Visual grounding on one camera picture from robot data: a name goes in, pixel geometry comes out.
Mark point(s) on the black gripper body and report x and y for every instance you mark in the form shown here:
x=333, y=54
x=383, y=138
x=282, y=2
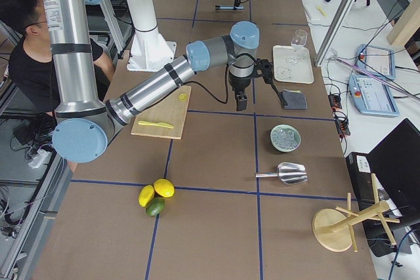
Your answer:
x=239, y=85

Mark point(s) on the yellow lemon at edge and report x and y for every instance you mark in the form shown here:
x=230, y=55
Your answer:
x=146, y=195

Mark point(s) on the cream bear tray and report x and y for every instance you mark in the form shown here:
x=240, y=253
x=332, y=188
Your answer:
x=288, y=72

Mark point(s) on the clear glass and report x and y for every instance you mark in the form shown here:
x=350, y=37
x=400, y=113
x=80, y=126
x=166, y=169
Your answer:
x=297, y=43

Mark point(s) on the grey folded cloth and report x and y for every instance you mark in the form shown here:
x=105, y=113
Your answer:
x=294, y=100

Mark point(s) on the green bowl of ice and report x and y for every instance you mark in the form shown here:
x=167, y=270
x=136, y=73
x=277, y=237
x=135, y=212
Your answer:
x=285, y=138

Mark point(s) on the wooden cutting board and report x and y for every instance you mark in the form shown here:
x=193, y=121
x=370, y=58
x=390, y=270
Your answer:
x=170, y=110

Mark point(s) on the yellow plastic knife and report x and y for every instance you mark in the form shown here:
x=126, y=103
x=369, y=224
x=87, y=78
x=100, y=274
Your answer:
x=155, y=124

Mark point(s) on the metal ice scoop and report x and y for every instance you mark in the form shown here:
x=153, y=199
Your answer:
x=287, y=173

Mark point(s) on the blue teach pendant near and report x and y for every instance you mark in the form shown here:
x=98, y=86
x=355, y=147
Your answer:
x=372, y=97

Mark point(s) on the blue teach pendant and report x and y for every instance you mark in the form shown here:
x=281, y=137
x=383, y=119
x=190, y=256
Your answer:
x=375, y=60
x=372, y=97

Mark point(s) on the blue teach pendant far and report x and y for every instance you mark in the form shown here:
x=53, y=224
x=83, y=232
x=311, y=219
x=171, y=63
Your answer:
x=375, y=60

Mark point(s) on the black computer tower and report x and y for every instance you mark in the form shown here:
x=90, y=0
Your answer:
x=360, y=176

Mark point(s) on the green lime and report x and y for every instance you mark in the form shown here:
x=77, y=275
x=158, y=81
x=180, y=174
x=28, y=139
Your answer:
x=155, y=206

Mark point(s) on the wooden stand with base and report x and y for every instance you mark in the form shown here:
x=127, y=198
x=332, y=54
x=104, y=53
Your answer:
x=333, y=228

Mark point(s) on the black computer monitor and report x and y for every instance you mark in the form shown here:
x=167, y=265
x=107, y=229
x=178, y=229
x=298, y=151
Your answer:
x=395, y=162

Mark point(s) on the seated person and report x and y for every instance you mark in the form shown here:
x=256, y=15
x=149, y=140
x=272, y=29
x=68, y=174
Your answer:
x=31, y=66

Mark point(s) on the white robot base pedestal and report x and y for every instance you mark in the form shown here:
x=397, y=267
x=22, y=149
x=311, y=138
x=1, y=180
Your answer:
x=149, y=50

